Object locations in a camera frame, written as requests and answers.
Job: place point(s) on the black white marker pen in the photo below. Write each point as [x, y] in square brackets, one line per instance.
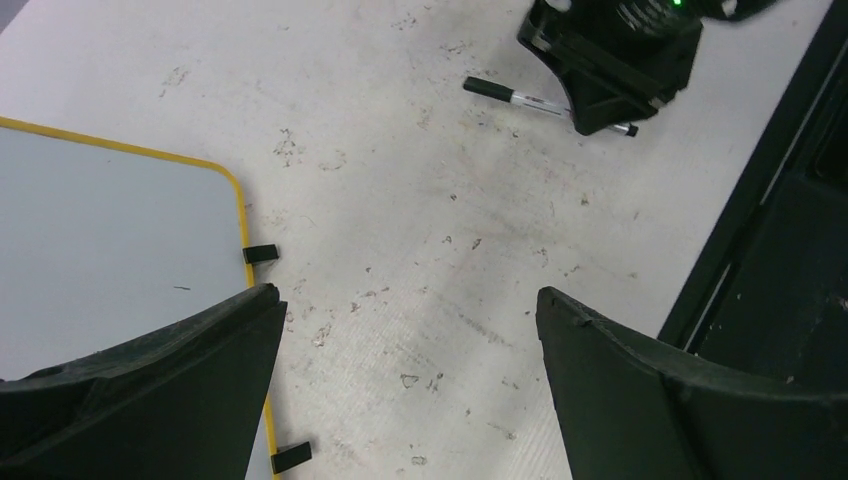
[530, 100]

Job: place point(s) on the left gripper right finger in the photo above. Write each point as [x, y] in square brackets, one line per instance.
[632, 407]

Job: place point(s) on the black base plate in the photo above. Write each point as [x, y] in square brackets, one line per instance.
[768, 293]

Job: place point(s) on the yellow framed whiteboard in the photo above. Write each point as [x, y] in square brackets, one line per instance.
[104, 242]

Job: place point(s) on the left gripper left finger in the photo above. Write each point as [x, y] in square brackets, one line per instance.
[181, 402]

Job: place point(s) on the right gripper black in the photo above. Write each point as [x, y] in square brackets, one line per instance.
[618, 62]

